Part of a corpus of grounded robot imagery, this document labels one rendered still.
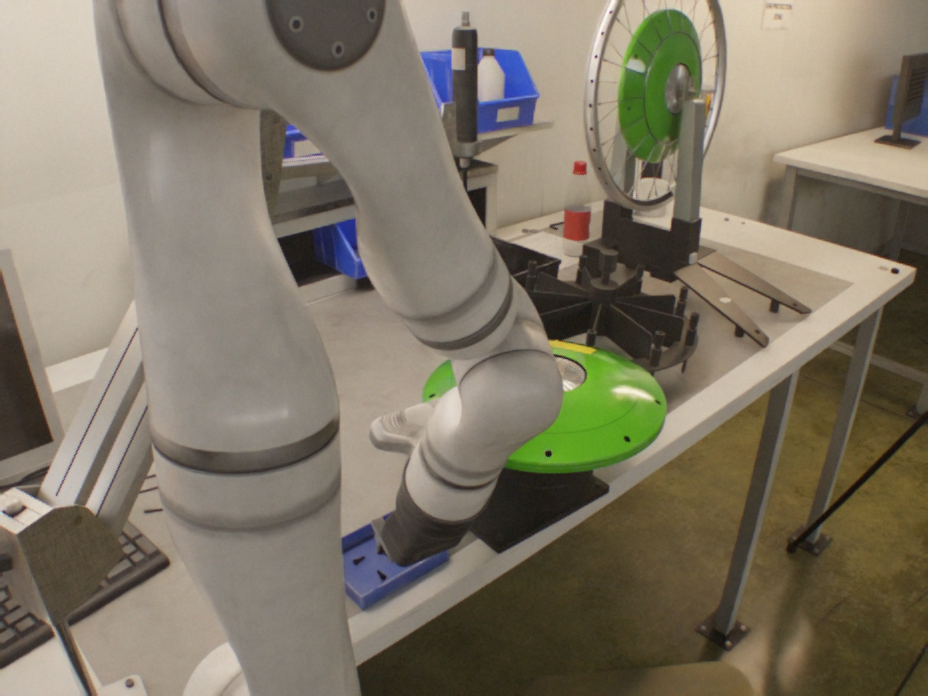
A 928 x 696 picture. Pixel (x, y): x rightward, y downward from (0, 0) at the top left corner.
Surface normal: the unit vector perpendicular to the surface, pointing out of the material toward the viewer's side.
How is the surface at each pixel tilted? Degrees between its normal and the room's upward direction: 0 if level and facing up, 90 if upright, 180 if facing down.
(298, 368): 60
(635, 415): 23
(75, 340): 90
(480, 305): 101
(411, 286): 123
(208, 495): 85
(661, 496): 0
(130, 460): 40
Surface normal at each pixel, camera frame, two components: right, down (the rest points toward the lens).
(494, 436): -0.07, 0.88
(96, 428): -0.29, -0.42
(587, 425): 0.13, -0.69
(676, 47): 0.67, 0.16
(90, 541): 0.90, 0.20
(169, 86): -0.37, 0.92
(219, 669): -0.10, -0.83
